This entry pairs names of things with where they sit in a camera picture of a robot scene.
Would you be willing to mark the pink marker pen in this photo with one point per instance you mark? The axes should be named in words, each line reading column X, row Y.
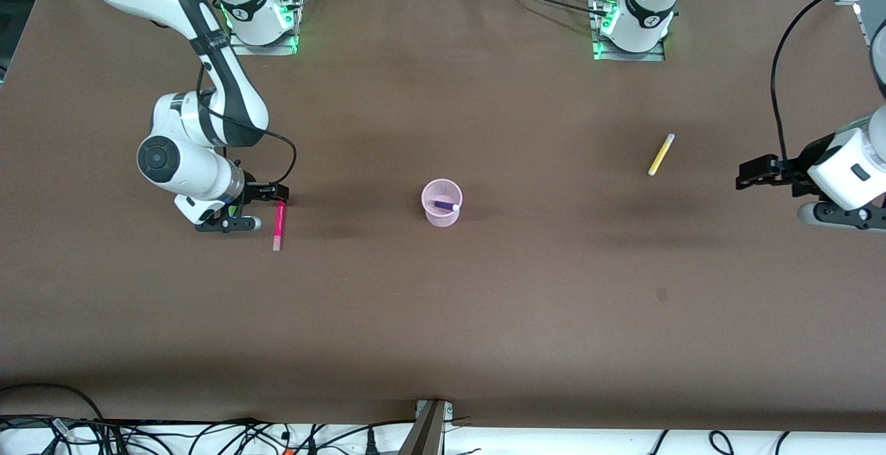
column 278, row 228

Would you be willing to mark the metal table clamp bracket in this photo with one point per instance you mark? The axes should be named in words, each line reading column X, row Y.
column 428, row 431

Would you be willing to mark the purple marker pen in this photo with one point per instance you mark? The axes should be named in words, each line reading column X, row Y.
column 446, row 204

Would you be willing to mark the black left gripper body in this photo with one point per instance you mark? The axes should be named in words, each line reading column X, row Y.
column 793, row 164

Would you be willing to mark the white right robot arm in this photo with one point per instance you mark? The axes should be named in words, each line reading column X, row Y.
column 208, row 74

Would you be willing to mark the yellow marker pen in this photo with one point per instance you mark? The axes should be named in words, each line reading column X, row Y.
column 661, row 154

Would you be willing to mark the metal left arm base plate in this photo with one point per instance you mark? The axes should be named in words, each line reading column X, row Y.
column 630, row 55

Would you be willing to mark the pink mesh pen holder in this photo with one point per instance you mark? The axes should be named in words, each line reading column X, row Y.
column 441, row 216

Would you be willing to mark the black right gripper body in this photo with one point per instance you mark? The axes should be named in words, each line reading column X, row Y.
column 257, row 191

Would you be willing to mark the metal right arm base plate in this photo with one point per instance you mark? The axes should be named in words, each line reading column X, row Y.
column 263, row 48

